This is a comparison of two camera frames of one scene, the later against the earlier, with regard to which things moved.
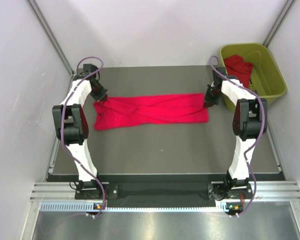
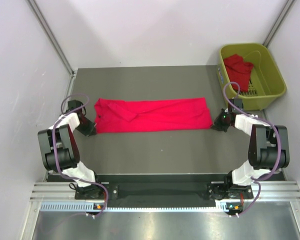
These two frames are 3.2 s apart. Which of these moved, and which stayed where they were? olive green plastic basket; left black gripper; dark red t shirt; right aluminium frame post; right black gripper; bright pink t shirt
Moved: left black gripper; bright pink t shirt; right black gripper
Stayed: right aluminium frame post; olive green plastic basket; dark red t shirt
